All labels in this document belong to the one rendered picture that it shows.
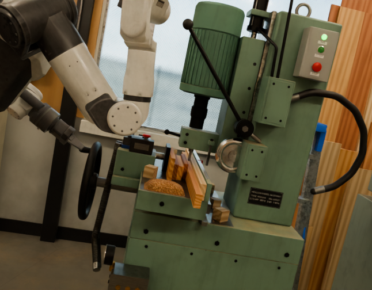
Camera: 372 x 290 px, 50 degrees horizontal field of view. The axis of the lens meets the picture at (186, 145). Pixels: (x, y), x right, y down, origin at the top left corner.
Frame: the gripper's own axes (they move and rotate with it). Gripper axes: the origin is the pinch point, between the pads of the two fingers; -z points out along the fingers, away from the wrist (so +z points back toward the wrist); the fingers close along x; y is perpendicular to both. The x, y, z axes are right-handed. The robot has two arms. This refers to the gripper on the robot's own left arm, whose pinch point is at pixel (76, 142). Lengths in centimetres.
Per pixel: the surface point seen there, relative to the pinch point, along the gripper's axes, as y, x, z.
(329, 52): 64, 53, -42
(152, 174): 3.1, 24.6, -25.7
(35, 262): -50, -115, -24
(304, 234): 47, -36, -121
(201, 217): -1, 38, -43
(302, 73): 54, 48, -41
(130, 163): 3.6, 15.1, -18.7
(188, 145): 21.6, 17.8, -30.7
